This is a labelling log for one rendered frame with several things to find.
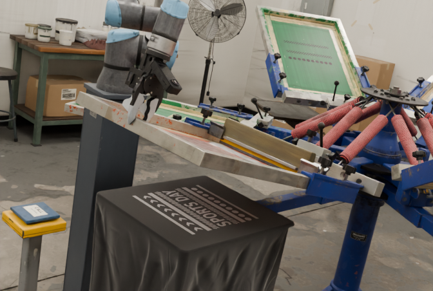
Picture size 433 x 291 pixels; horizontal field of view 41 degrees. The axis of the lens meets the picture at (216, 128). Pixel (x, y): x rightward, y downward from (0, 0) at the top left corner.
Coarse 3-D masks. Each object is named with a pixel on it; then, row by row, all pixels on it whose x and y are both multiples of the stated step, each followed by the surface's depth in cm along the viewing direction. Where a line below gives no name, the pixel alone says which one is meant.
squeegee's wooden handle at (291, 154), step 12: (228, 120) 214; (228, 132) 213; (240, 132) 209; (252, 132) 206; (252, 144) 205; (264, 144) 201; (276, 144) 198; (288, 144) 194; (276, 156) 197; (288, 156) 193; (300, 156) 190; (312, 156) 188
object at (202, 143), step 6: (174, 132) 198; (186, 138) 191; (192, 138) 199; (198, 138) 208; (198, 144) 187; (204, 144) 195; (210, 144) 202; (216, 150) 190; (222, 150) 198; (234, 150) 215
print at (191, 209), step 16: (160, 192) 194; (176, 192) 196; (192, 192) 199; (208, 192) 202; (160, 208) 181; (176, 208) 184; (192, 208) 186; (208, 208) 188; (224, 208) 191; (240, 208) 193; (176, 224) 172; (192, 224) 174; (208, 224) 176; (224, 224) 178
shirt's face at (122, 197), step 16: (112, 192) 187; (128, 192) 189; (144, 192) 192; (224, 192) 204; (128, 208) 177; (144, 208) 179; (256, 208) 196; (160, 224) 170; (240, 224) 180; (256, 224) 182; (272, 224) 184; (176, 240) 162; (192, 240) 163; (208, 240) 165
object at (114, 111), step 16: (80, 96) 177; (96, 96) 183; (96, 112) 170; (112, 112) 165; (128, 128) 159; (144, 128) 155; (160, 128) 156; (176, 128) 206; (192, 128) 212; (160, 144) 150; (176, 144) 146; (192, 144) 145; (192, 160) 141; (208, 160) 141; (224, 160) 145; (240, 160) 150; (256, 176) 156; (272, 176) 161; (288, 176) 166; (304, 176) 172
